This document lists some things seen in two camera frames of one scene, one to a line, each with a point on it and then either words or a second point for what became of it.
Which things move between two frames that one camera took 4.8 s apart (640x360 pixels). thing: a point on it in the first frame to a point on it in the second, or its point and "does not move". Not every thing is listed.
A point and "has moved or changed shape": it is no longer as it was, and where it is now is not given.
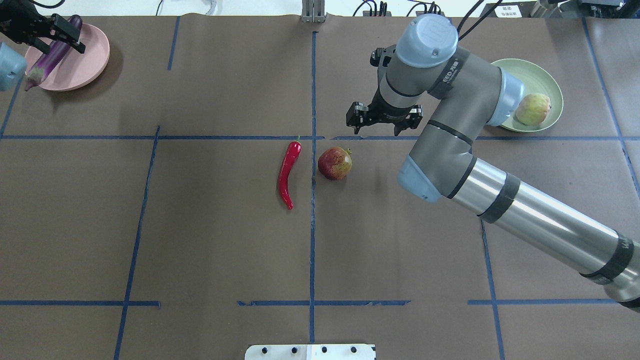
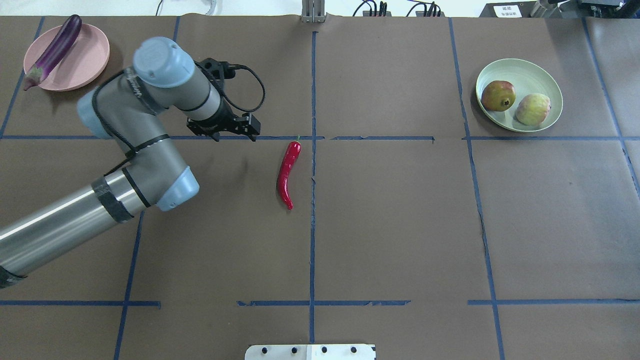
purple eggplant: x=47 y=62 does not move
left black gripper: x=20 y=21 to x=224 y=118
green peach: x=532 y=109 does not move
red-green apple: x=335 y=163 has moved or changed shape
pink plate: x=74 y=69 does not move
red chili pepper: x=294 y=150 does not move
